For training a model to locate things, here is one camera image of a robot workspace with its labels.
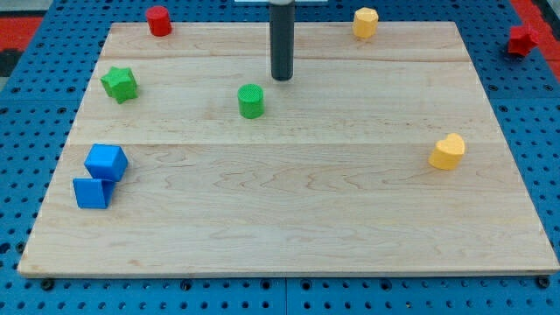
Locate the red cylinder block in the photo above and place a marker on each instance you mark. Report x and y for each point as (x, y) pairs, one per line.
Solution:
(158, 20)

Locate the red star block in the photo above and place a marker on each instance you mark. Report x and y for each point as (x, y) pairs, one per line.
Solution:
(522, 39)

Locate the wooden board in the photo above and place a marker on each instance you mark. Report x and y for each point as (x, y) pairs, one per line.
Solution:
(333, 180)

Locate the yellow heart block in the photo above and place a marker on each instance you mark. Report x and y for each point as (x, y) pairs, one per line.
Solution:
(448, 152)

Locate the green star block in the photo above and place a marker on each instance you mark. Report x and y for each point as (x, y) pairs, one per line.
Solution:
(120, 84)

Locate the green cylinder block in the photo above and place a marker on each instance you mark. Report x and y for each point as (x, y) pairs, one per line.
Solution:
(250, 101)

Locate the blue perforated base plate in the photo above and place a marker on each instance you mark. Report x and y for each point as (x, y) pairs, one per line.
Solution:
(42, 96)

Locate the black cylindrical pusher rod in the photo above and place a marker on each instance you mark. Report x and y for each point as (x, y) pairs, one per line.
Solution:
(281, 38)

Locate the blue wedge block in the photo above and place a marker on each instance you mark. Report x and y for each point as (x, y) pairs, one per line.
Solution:
(93, 193)

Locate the yellow hexagon block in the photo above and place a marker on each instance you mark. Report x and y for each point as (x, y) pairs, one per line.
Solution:
(365, 22)

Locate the blue cube block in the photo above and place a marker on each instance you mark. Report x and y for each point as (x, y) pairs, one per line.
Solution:
(106, 162)

